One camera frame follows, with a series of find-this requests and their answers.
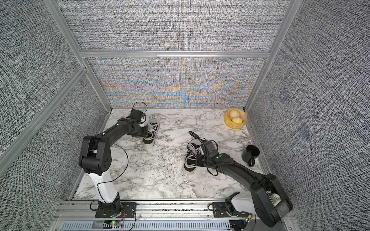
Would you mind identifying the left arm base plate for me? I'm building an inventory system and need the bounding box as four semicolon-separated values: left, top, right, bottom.
95;201;137;218

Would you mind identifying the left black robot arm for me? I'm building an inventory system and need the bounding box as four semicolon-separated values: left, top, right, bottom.
79;118;148;214

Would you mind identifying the white slotted cable duct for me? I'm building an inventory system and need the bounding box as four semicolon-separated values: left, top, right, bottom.
60;220;231;231

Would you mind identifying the lower beige bun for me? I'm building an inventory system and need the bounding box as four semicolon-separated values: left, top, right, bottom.
232;116;243;124

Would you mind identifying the aluminium front rail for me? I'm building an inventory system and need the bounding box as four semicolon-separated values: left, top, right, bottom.
52;196;258;222

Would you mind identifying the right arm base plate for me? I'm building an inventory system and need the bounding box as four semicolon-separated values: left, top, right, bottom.
211;202;251;218

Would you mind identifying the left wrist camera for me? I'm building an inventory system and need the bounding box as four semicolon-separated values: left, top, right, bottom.
128;109;144;123

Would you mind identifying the black canvas sneaker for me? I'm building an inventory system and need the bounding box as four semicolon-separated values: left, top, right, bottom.
143;119;160;146
183;139;205;174

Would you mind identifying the aluminium enclosure frame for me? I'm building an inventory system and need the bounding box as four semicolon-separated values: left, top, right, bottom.
1;1;302;175

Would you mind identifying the yellow bamboo steamer basket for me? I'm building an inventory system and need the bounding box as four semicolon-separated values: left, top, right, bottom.
224;108;248;130

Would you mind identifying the black mug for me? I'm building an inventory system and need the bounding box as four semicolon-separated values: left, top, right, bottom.
241;144;260;167

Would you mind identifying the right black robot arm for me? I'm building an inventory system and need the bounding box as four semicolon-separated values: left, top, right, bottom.
195;139;293;228

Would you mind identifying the upper beige bun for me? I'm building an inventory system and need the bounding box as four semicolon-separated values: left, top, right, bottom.
229;109;240;118

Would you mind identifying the beige bun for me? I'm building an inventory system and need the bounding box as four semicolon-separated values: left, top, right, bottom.
232;116;243;124
229;109;240;118

